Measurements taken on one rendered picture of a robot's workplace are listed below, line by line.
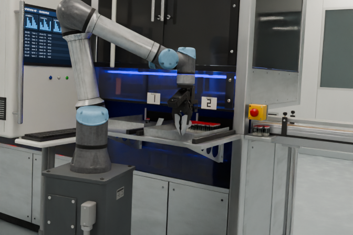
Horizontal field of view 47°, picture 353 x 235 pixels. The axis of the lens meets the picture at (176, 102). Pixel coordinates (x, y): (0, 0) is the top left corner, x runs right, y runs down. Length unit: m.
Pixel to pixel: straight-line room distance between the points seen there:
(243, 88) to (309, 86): 4.67
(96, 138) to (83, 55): 0.34
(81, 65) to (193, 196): 0.95
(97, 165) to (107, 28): 0.50
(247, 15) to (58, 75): 1.08
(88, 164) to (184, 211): 0.86
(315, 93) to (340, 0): 1.41
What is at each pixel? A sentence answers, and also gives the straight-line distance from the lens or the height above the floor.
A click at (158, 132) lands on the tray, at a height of 0.90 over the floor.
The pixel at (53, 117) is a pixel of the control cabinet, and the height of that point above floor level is 0.89.
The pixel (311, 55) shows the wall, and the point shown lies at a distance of 6.63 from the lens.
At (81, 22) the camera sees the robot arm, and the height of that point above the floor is 1.33.
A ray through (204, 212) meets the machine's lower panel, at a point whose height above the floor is 0.46.
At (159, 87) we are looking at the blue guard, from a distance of 2.21.
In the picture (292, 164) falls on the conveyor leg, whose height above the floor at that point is 0.74.
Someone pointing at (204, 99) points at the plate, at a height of 1.03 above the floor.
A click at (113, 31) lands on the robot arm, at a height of 1.30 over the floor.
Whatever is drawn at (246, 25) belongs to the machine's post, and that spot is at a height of 1.40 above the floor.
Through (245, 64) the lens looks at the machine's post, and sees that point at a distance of 1.98.
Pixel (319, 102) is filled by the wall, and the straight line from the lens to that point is 6.59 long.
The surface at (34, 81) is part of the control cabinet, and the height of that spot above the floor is 1.09.
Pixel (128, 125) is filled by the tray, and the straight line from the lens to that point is 2.02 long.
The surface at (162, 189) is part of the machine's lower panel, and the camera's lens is 2.28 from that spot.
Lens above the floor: 1.16
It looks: 4 degrees down
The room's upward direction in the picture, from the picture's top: 3 degrees clockwise
